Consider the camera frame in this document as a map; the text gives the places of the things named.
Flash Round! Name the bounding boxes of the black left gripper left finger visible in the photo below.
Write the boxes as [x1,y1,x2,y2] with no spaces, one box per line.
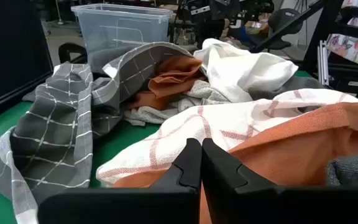
[38,138,203,224]

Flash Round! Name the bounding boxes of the white fine waffle towel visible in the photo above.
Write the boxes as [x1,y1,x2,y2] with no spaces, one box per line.
[123,80,231,127]

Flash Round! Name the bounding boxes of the white red-checked towel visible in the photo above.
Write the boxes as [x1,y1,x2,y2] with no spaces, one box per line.
[96,88,358,189]

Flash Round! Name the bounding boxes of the black standing panel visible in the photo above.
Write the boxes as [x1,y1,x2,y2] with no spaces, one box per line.
[0,0,55,116]

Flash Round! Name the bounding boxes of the black shelf rack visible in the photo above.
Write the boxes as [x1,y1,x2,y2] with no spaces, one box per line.
[303,0,358,100]

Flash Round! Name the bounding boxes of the plain white towel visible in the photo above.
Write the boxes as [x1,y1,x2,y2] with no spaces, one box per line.
[193,38,300,103]

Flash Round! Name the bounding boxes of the small orange towel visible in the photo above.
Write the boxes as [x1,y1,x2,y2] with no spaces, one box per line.
[126,55,208,111]

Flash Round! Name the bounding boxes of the aluminium frame post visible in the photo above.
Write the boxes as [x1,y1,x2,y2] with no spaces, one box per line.
[317,39,331,87]

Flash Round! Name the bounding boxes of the clear plastic bin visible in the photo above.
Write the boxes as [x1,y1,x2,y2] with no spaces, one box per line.
[71,3,174,63]

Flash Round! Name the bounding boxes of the dark grey plain towel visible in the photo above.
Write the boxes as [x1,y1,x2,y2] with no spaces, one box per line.
[325,152,358,187]

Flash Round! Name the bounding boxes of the black corner clamp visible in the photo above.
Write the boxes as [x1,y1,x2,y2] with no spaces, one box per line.
[57,42,88,65]

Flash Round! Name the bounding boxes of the colourful printed box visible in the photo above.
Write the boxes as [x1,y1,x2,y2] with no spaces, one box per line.
[325,33,358,67]

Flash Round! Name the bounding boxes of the black shell chair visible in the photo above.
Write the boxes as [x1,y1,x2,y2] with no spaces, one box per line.
[267,8,305,51]

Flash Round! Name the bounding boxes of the black frame strut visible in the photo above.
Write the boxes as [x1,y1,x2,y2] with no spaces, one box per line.
[249,0,326,54]

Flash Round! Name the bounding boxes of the grey checked towel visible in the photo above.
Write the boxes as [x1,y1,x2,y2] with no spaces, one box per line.
[0,42,198,224]

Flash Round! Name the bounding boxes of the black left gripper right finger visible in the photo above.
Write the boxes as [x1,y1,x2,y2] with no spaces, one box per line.
[201,138,358,224]

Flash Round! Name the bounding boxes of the large orange towel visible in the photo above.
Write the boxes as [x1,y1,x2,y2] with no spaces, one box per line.
[113,102,358,224]

